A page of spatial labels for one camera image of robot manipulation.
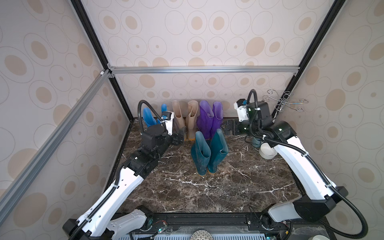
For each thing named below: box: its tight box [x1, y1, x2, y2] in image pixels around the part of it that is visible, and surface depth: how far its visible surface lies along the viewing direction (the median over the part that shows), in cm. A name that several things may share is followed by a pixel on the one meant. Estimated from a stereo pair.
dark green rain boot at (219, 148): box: [208, 128, 229, 174], surface depth 76 cm
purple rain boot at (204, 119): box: [196, 100, 215, 140], surface depth 96 cm
